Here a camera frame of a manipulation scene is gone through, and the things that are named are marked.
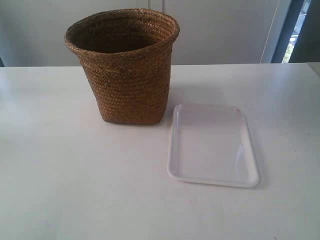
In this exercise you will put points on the brown woven wicker basket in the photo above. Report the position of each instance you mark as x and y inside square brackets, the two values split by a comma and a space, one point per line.
[126, 57]

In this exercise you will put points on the white rectangular plastic tray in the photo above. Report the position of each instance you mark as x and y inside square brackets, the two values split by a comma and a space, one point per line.
[211, 144]

